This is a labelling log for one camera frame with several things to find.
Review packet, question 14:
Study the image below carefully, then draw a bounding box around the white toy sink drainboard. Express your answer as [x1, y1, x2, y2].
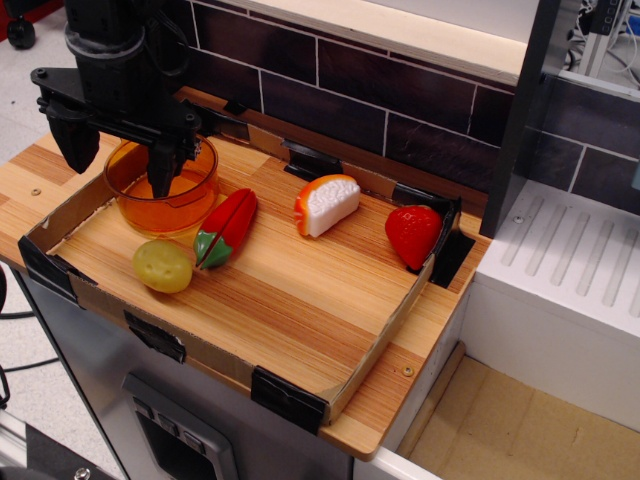
[473, 179, 640, 371]

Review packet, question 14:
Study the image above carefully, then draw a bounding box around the black caster wheel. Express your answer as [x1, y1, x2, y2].
[6, 16, 36, 50]

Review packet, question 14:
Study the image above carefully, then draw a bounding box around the black floor cable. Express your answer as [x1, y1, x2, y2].
[0, 267, 60, 411]

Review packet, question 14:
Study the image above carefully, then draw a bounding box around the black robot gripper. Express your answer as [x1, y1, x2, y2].
[31, 30, 200, 198]

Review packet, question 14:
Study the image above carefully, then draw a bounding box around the cardboard fence with black tape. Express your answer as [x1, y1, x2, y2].
[18, 124, 481, 432]

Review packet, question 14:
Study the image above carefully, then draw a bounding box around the red toy strawberry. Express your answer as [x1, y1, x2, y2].
[385, 205, 443, 270]

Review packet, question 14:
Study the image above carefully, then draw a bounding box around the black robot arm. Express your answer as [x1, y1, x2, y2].
[31, 1, 201, 198]

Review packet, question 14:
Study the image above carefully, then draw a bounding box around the grey toy oven front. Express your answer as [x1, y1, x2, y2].
[15, 273, 353, 479]

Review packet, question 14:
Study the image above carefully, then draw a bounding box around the yellow toy potato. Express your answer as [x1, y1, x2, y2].
[132, 239, 192, 294]

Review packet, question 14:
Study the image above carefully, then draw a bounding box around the red toy chili pepper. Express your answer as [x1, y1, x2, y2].
[193, 188, 257, 270]

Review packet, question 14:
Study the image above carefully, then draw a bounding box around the orange transparent plastic pot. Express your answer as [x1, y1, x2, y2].
[103, 136, 220, 235]

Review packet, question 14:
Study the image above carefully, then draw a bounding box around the dark grey vertical post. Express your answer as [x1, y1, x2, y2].
[480, 0, 581, 238]

